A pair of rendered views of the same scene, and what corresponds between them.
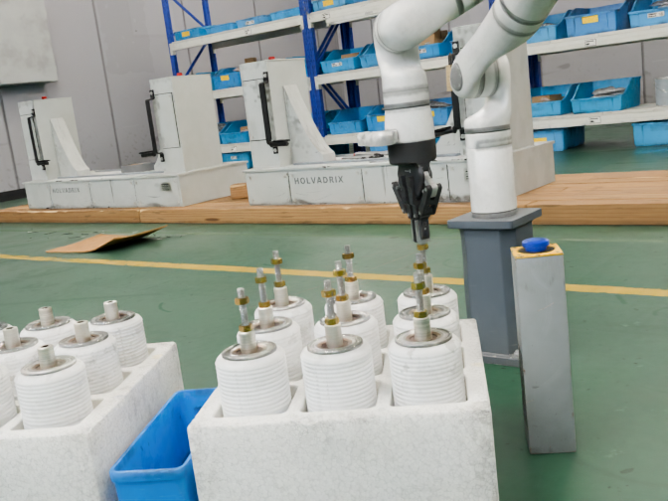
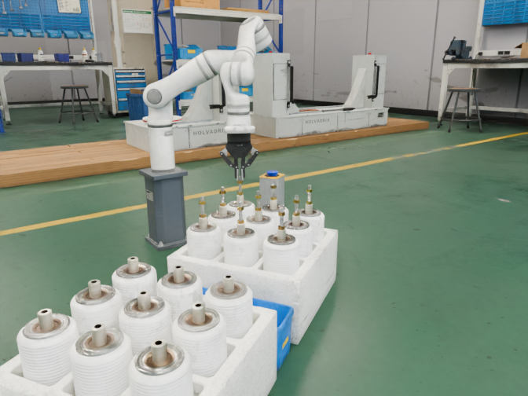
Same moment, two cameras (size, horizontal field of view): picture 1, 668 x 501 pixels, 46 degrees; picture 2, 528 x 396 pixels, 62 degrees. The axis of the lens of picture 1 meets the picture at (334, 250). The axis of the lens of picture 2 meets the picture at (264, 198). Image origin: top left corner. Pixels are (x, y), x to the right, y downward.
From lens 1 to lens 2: 142 cm
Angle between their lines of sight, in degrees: 73
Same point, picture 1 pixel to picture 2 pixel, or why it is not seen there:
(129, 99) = not seen: outside the picture
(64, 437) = (272, 319)
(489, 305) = (174, 217)
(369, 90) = not seen: outside the picture
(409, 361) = (320, 221)
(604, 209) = (33, 174)
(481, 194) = (166, 159)
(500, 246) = (180, 185)
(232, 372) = (295, 248)
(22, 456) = (260, 346)
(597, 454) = not seen: hidden behind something
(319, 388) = (308, 243)
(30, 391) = (247, 304)
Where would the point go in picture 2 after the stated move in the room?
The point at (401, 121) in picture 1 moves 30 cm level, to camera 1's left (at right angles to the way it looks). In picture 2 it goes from (247, 120) to (211, 134)
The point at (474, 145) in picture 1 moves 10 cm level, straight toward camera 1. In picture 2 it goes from (163, 133) to (185, 135)
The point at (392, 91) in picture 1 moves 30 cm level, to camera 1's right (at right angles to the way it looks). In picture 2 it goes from (243, 105) to (268, 99)
